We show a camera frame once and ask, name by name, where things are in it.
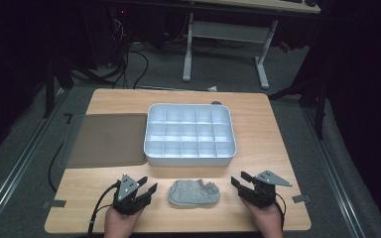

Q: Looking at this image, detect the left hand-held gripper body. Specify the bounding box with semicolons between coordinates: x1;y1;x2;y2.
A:
111;173;147;216

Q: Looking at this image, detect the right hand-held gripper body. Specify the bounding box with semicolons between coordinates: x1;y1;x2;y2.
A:
239;170;294;209

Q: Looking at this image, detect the grey sock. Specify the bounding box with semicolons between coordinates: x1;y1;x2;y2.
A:
167;178;222;208

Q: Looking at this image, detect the person's right hand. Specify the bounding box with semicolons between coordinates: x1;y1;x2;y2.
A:
242;197;284;238

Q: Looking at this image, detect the person's left hand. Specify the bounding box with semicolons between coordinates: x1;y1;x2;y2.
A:
103;205;144;238

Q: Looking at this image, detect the grey tape piece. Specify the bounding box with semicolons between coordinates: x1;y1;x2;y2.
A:
42;199;67;210
291;193;312;204

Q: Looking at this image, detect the translucent brown box lid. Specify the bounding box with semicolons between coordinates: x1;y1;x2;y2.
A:
61;112;149;170

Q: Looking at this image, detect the white divided storage box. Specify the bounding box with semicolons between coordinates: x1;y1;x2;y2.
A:
143;102;238;168

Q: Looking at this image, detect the black metal stand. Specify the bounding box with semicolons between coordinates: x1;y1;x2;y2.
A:
267;73;330;141
42;59;75;120

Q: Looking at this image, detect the white-framed desk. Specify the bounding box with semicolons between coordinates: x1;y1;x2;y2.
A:
182;0;322;90

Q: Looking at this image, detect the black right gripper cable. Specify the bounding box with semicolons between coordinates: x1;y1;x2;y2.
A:
273;192;288;232

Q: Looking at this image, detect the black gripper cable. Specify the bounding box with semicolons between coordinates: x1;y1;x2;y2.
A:
273;192;288;232
86;180;121;238

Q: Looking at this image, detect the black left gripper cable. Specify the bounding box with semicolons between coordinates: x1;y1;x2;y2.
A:
86;180;121;238

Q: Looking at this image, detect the metal floor rail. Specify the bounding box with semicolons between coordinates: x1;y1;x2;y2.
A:
301;106;367;238
0;88;67;232

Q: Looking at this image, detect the black floor cable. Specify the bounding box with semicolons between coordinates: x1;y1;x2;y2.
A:
47;141;65;193

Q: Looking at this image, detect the bundle of black cables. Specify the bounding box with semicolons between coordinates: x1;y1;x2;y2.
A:
107;8;151;90

